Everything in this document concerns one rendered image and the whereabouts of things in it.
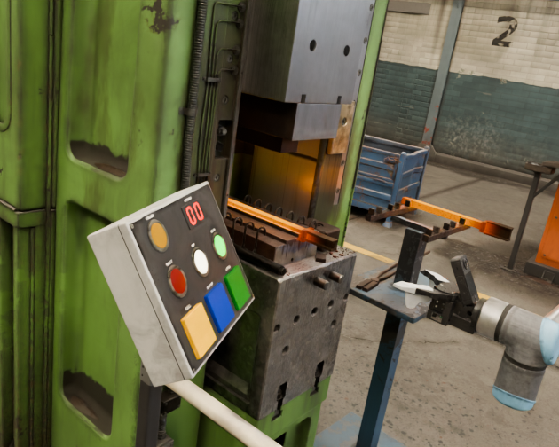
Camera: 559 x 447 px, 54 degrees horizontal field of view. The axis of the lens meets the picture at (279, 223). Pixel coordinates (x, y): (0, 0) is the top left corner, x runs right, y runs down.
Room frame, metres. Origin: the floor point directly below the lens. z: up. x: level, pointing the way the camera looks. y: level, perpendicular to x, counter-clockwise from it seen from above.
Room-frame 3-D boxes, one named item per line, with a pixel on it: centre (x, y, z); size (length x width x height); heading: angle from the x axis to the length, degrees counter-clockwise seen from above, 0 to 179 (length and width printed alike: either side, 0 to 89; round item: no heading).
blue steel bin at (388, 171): (5.63, -0.71, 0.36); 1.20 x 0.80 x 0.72; 60
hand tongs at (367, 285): (1.95, -0.46, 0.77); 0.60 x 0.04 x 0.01; 147
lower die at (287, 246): (1.60, 0.11, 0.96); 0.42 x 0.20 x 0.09; 52
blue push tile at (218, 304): (0.95, 0.09, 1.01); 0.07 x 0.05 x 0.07; 167
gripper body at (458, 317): (1.21, -0.45, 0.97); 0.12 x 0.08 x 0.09; 53
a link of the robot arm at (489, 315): (1.16, -0.51, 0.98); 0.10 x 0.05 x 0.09; 143
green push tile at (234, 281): (1.05, 0.07, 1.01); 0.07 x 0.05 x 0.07; 167
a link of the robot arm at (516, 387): (1.11, -0.59, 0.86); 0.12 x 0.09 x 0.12; 152
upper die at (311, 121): (1.60, 0.11, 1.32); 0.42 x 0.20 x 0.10; 52
